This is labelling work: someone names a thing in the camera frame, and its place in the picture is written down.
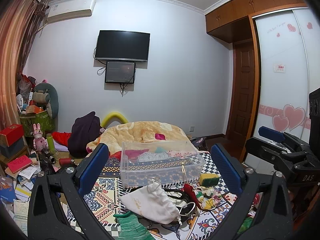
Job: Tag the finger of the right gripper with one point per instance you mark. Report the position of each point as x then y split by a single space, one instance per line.
271 134

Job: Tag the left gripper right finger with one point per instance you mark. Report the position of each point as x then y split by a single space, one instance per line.
273 219

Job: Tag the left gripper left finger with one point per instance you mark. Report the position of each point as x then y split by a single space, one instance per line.
46 218

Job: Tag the floral fabric scrunchie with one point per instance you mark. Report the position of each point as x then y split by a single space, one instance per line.
208 198

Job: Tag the green knitted cloth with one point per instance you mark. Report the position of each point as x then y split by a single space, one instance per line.
130 227

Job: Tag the yellow green sponge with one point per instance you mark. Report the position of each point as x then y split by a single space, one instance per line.
209 179

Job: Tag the red velvet pouch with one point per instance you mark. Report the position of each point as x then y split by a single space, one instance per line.
189 190

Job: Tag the white drawstring pouch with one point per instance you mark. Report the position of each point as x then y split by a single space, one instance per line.
151 202

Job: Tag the brown wooden door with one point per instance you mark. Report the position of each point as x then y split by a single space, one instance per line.
242 91

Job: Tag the red cylinder can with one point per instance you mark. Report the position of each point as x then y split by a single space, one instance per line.
63 162

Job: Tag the black speaker box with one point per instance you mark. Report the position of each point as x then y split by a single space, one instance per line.
314 116

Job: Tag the red book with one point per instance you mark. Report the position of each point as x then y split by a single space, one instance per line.
19 163

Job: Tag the pink bunny toy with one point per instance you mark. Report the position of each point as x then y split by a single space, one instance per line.
40 142

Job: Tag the patterned patchwork bed cover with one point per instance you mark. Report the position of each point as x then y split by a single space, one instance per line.
103 201

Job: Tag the red cushion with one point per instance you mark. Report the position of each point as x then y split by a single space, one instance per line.
61 137

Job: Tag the green cylinder bottle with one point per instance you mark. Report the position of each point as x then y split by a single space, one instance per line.
50 142

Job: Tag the dark purple clothing pile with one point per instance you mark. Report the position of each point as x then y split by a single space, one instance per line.
85 129

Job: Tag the green cardboard box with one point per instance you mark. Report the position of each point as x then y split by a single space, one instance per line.
46 122

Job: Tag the red gift box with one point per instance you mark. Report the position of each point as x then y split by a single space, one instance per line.
11 134

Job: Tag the yellow fleece blanket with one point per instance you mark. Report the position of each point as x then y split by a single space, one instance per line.
140 132

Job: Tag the clear plastic storage bin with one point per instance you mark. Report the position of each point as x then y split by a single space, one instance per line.
169 162

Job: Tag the white heart wardrobe door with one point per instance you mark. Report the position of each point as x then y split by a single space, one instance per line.
289 64

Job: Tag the yellow foam arch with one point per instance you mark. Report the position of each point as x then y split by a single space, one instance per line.
113 116

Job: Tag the grey plush neck pillow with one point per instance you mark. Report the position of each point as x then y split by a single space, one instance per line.
46 95

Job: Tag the wooden overhead cabinet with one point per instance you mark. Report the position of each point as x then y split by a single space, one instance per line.
230 22

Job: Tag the orange striped curtain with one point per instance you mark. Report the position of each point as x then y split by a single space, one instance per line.
19 25

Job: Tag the white air conditioner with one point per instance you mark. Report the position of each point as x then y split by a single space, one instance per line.
70 10

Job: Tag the white wall socket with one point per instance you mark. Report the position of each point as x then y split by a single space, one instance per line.
191 128

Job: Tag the small black wall monitor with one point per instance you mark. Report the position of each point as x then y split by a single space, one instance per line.
120 72

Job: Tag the large black wall television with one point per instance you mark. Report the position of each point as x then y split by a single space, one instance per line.
122 45

